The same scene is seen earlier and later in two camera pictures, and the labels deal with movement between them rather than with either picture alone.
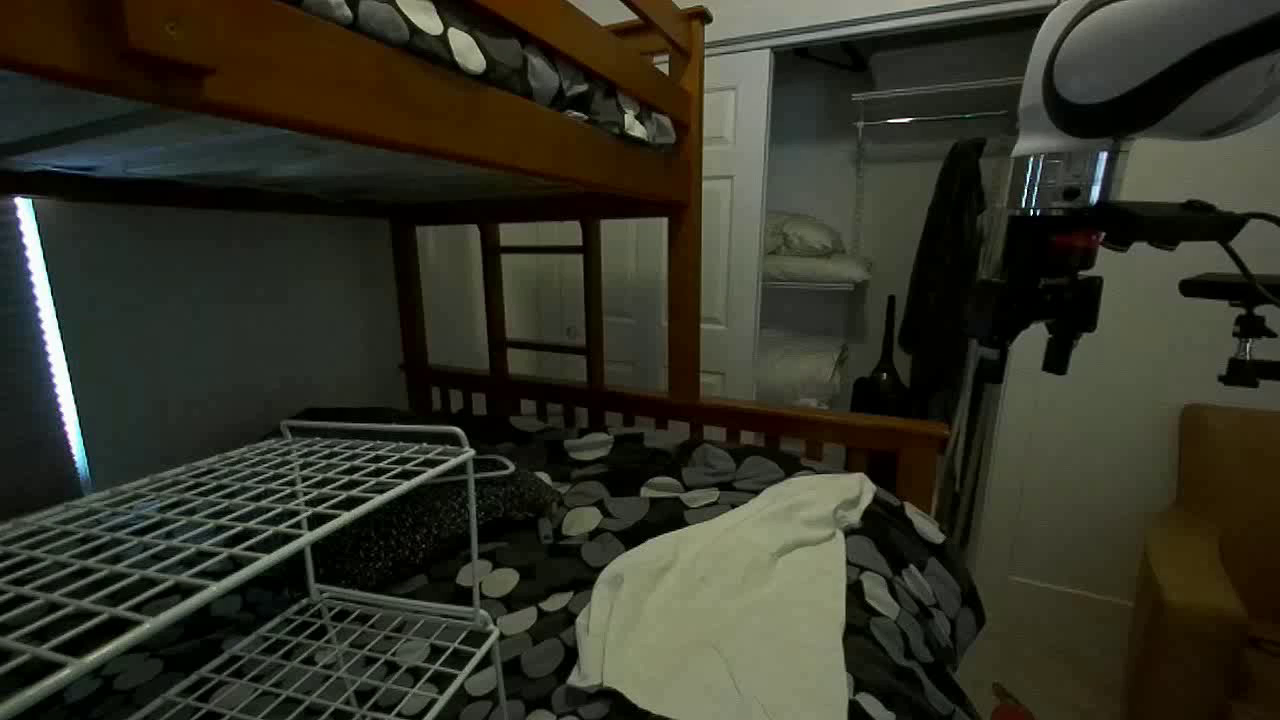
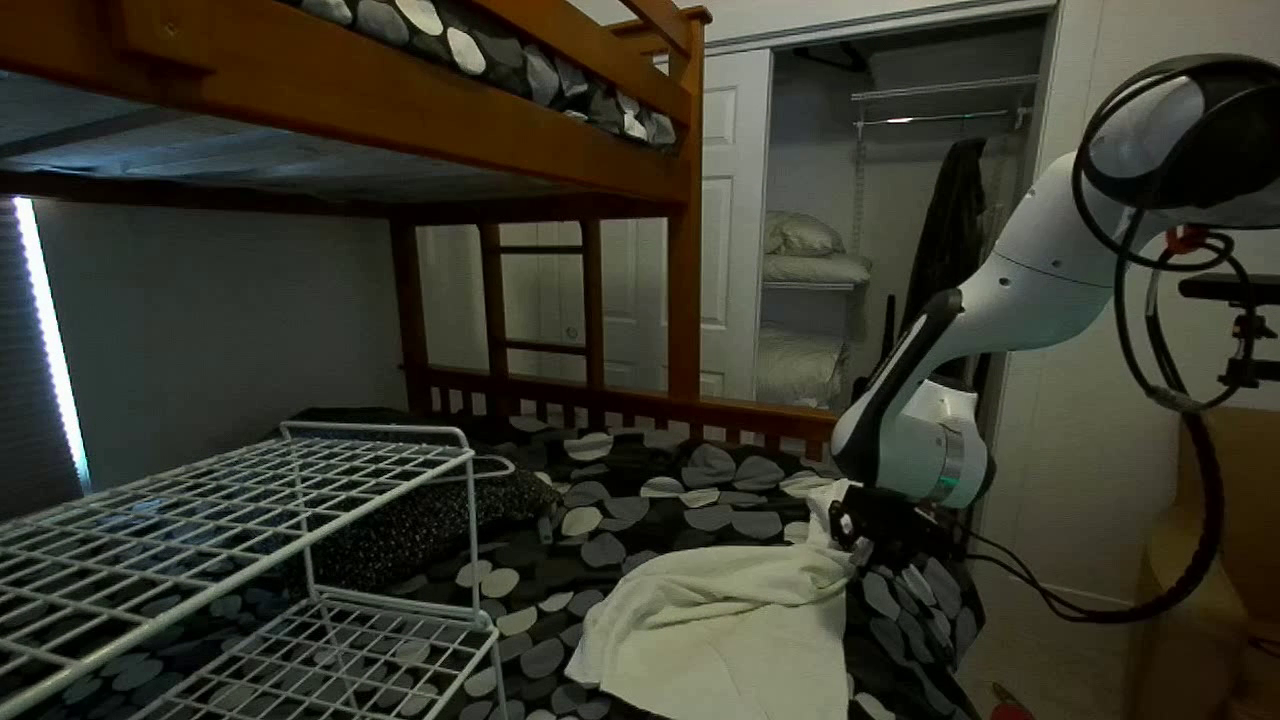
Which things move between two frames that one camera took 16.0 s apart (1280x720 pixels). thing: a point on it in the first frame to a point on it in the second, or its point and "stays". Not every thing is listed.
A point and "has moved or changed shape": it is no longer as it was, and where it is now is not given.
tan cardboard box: [1209, 618] stays
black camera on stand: [1248, 295] stays
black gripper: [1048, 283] to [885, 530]
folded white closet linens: [811, 250] stays
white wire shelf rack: [104, 565] stays
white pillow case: [736, 613] has moved or changed shape
